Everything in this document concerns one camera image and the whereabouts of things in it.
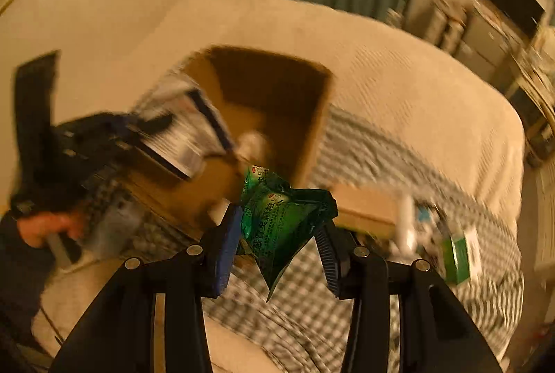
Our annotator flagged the green snack packet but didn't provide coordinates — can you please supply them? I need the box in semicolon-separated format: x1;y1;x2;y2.
240;166;339;303

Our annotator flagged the small blue white item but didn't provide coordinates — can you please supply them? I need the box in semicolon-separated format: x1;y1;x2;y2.
414;204;439;236

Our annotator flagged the white storage crate stack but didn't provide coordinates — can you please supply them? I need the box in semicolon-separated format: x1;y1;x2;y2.
427;0;463;50

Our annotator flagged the white packet with dark stripes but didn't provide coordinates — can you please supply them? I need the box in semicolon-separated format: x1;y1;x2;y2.
134;74;237;181

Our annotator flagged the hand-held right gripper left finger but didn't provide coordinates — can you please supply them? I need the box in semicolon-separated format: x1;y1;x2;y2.
48;203;244;373

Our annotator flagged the grey checked cloth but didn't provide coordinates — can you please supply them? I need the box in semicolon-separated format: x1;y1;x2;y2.
126;106;525;373

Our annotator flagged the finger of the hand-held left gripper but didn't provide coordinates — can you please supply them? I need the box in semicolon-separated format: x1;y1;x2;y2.
113;113;176;140
82;163;131;194

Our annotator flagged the cream ribbed blanket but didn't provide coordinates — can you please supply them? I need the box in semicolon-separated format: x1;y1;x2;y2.
32;0;527;373

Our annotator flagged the green and white box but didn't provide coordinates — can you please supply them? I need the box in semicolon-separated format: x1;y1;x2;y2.
437;226;482;285

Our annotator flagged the flat tan box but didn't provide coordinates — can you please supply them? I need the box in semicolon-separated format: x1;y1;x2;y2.
333;183;402;237

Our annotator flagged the small white bottle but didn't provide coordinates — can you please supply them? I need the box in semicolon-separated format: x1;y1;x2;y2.
391;193;419;258

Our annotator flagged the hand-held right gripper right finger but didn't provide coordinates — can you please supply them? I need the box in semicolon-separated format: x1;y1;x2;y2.
313;220;504;373

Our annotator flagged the person's left hand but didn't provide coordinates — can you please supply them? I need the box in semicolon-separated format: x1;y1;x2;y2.
17;209;87;249

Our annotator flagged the brown cardboard box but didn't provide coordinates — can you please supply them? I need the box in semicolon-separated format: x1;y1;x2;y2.
126;45;334;240

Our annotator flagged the grey mini fridge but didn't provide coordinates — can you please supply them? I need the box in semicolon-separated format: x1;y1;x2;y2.
460;11;508;69

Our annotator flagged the person's left forearm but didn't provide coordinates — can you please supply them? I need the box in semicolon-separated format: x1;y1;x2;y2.
0;210;49;361

